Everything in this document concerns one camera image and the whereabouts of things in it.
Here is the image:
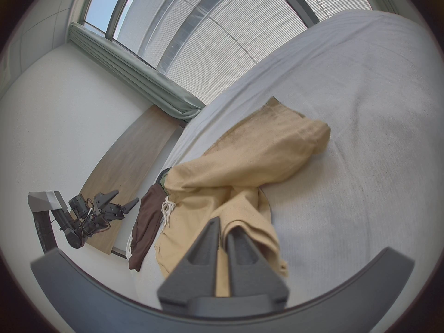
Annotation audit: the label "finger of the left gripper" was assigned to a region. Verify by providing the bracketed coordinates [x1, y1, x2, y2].
[94, 190, 119, 207]
[110, 199, 140, 219]

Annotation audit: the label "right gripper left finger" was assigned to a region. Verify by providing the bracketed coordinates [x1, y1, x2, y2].
[158, 217, 222, 311]

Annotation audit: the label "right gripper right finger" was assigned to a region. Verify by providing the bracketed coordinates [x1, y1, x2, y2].
[225, 227, 290, 308]

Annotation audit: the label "tan shorts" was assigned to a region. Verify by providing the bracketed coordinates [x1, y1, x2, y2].
[154, 96, 331, 297]

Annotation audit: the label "bed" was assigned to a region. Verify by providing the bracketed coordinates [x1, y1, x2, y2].
[80, 11, 444, 311]

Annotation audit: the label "brown shorts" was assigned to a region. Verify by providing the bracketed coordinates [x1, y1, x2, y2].
[128, 185, 169, 273]

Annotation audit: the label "window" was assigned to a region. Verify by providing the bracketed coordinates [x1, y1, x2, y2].
[83, 0, 373, 105]

